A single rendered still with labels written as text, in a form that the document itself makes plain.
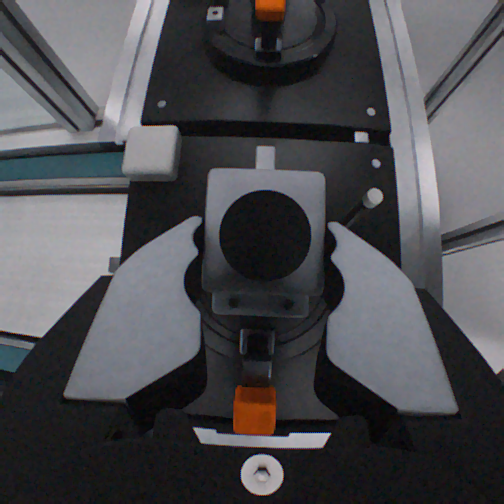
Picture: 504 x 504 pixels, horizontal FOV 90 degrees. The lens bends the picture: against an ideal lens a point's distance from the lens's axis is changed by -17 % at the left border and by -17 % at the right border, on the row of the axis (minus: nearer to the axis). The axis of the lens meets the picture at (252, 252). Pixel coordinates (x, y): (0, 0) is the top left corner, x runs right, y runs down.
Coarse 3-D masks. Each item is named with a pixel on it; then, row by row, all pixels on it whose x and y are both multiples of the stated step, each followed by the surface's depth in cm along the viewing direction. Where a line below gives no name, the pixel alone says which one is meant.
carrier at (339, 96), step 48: (192, 0) 29; (240, 0) 27; (288, 0) 26; (336, 0) 29; (192, 48) 28; (240, 48) 26; (288, 48) 25; (336, 48) 28; (192, 96) 27; (240, 96) 27; (288, 96) 27; (336, 96) 27; (384, 96) 27
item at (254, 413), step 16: (256, 336) 20; (256, 352) 18; (256, 368) 14; (256, 384) 14; (240, 400) 13; (256, 400) 13; (272, 400) 13; (240, 416) 13; (256, 416) 13; (272, 416) 13; (240, 432) 13; (256, 432) 13; (272, 432) 13
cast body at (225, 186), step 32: (256, 160) 15; (224, 192) 11; (256, 192) 10; (288, 192) 11; (320, 192) 11; (224, 224) 10; (256, 224) 10; (288, 224) 10; (320, 224) 11; (224, 256) 10; (256, 256) 10; (288, 256) 10; (320, 256) 11; (224, 288) 11; (256, 288) 10; (288, 288) 10; (320, 288) 10
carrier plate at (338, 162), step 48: (192, 144) 26; (240, 144) 26; (288, 144) 26; (336, 144) 26; (144, 192) 25; (192, 192) 25; (336, 192) 25; (384, 192) 25; (144, 240) 25; (384, 240) 24; (240, 384) 23; (288, 384) 23
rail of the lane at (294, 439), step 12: (0, 372) 29; (12, 372) 30; (0, 384) 25; (0, 396) 24; (192, 420) 25; (204, 420) 25; (216, 420) 25; (228, 420) 23; (276, 420) 24; (288, 420) 26; (300, 420) 26; (324, 420) 26; (336, 420) 26; (204, 432) 23; (216, 432) 22; (228, 432) 22; (276, 432) 22; (288, 432) 22; (300, 432) 23; (312, 432) 23; (324, 432) 23; (216, 444) 23; (228, 444) 23; (240, 444) 23; (252, 444) 23; (264, 444) 23; (276, 444) 23; (288, 444) 23; (300, 444) 23; (312, 444) 23
